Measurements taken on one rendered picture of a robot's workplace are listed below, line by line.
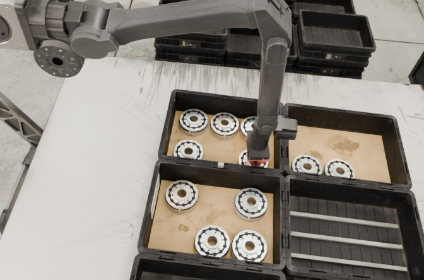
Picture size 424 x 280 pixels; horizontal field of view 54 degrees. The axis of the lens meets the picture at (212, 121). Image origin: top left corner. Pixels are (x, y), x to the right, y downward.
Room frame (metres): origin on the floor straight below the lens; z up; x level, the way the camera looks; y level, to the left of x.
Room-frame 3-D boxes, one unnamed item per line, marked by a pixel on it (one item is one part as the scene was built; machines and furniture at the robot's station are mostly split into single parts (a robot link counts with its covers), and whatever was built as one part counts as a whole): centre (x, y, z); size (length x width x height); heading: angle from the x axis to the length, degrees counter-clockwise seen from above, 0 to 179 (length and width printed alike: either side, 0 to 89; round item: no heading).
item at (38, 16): (0.67, 0.36, 1.45); 0.09 x 0.08 x 0.12; 1
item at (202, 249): (0.48, -0.04, 0.86); 0.10 x 0.10 x 0.01
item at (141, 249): (0.55, -0.04, 0.92); 0.40 x 0.30 x 0.02; 89
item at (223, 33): (1.88, 0.17, 0.37); 0.40 x 0.30 x 0.45; 91
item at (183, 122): (0.92, 0.07, 0.86); 0.10 x 0.10 x 0.01
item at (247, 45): (1.89, -0.23, 0.31); 0.40 x 0.30 x 0.34; 91
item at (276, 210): (0.55, -0.04, 0.87); 0.40 x 0.30 x 0.11; 89
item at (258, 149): (0.77, -0.15, 0.98); 0.10 x 0.07 x 0.07; 6
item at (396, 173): (0.84, -0.44, 0.87); 0.40 x 0.30 x 0.11; 89
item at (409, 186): (0.84, -0.44, 0.92); 0.40 x 0.30 x 0.02; 89
